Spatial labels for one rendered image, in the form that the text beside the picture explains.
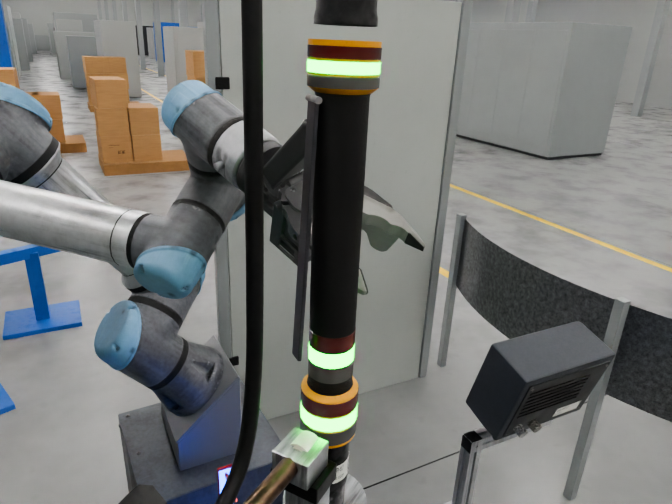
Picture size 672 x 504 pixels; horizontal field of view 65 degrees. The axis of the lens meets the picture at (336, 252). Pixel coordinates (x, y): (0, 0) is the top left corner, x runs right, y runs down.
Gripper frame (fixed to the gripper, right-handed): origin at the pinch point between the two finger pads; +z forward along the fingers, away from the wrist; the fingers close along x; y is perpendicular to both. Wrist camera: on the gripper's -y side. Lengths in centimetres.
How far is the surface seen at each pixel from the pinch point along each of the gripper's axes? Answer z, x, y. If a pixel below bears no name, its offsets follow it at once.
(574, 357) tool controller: 23, -52, 47
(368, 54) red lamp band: -1.0, 10.6, -24.5
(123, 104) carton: -561, -258, 398
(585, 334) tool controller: 22, -61, 49
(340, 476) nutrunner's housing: 10.8, 18.0, 3.2
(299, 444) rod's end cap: 7.8, 20.5, -2.0
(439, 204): -62, -167, 136
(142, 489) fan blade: -1.7, 28.4, 13.3
